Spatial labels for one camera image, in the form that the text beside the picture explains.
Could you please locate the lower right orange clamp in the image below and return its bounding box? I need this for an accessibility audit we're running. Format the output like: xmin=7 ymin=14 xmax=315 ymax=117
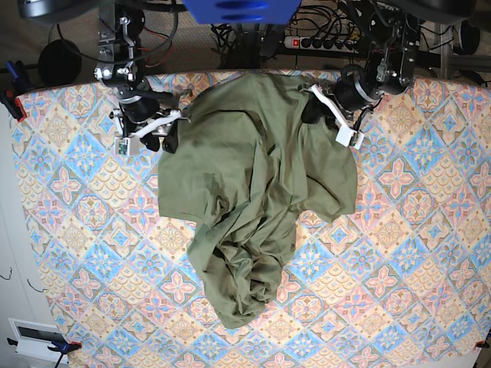
xmin=475 ymin=340 xmax=490 ymax=349

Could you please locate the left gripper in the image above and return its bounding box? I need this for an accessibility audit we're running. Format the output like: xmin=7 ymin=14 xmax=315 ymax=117
xmin=302 ymin=64 xmax=384 ymax=124

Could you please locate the olive green t-shirt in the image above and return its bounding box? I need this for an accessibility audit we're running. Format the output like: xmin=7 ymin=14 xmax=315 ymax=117
xmin=158 ymin=74 xmax=357 ymax=329

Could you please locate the black round stool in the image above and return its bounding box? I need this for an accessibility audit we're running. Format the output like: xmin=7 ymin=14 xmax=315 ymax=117
xmin=38 ymin=39 xmax=82 ymax=87

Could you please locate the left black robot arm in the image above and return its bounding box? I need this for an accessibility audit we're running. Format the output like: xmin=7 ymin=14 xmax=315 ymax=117
xmin=308 ymin=1 xmax=420 ymax=127

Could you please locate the white power strip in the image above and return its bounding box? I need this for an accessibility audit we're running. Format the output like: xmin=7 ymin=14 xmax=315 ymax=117
xmin=283 ymin=36 xmax=356 ymax=52

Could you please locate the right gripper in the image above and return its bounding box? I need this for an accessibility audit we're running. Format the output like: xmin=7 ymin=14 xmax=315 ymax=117
xmin=110 ymin=90 xmax=180 ymax=153

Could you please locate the patterned tile tablecloth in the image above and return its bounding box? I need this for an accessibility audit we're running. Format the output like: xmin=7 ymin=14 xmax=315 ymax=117
xmin=5 ymin=79 xmax=490 ymax=367

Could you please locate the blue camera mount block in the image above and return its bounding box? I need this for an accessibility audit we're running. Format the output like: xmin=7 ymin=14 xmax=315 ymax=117
xmin=183 ymin=0 xmax=301 ymax=25

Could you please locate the white wall outlet box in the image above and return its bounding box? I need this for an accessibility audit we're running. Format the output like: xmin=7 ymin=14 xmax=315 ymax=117
xmin=8 ymin=317 xmax=65 ymax=363

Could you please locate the lower left table clamp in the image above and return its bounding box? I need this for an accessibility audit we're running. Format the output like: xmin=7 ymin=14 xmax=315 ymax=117
xmin=7 ymin=338 xmax=82 ymax=355

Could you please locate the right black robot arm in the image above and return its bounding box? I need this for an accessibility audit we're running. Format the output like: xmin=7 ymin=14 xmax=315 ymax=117
xmin=94 ymin=3 xmax=182 ymax=156

